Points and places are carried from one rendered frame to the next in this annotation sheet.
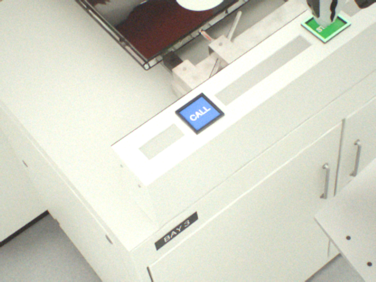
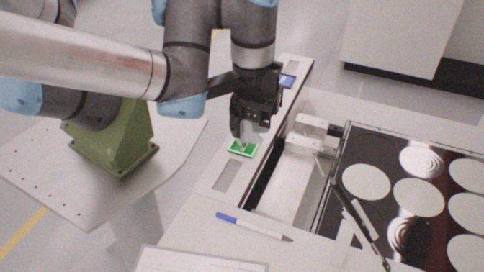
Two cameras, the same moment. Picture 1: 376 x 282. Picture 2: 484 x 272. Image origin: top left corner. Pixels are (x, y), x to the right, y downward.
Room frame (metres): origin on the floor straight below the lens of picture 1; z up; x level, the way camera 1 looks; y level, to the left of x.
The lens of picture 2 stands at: (1.23, -0.62, 1.53)
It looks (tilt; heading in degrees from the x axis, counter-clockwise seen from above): 43 degrees down; 142
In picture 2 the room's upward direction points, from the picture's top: straight up
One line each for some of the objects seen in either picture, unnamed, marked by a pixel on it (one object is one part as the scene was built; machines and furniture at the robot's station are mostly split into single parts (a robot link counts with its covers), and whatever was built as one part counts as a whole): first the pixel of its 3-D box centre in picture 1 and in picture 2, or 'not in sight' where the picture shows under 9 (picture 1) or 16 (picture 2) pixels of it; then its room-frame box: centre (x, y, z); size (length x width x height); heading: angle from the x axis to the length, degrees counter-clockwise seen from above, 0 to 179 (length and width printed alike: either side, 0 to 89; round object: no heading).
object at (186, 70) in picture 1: (194, 82); (311, 124); (0.78, -0.03, 0.89); 0.08 x 0.03 x 0.03; 29
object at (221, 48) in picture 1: (230, 57); (302, 144); (0.81, -0.10, 0.89); 0.08 x 0.03 x 0.03; 29
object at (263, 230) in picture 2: not in sight; (253, 227); (0.96, -0.37, 0.97); 0.14 x 0.01 x 0.01; 29
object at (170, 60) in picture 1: (173, 62); (335, 130); (0.83, 0.00, 0.90); 0.04 x 0.02 x 0.03; 29
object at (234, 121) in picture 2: not in sight; (238, 117); (0.79, -0.28, 1.05); 0.05 x 0.02 x 0.09; 119
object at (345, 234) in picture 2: not in sight; (356, 239); (1.10, -0.29, 1.03); 0.06 x 0.04 x 0.13; 29
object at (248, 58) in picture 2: not in sight; (253, 48); (0.79, -0.25, 1.19); 0.08 x 0.08 x 0.05
